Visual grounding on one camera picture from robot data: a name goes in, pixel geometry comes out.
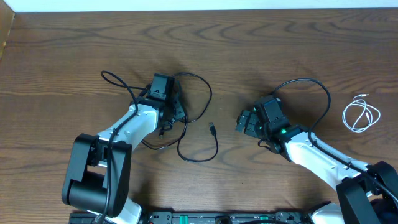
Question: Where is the white usb cable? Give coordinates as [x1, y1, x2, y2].
[341, 93, 381, 134]

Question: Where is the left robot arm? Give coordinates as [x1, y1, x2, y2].
[62, 73, 185, 223]

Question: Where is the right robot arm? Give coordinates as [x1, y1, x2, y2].
[236, 95, 397, 223]

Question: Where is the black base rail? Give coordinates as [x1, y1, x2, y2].
[68, 210, 315, 224]

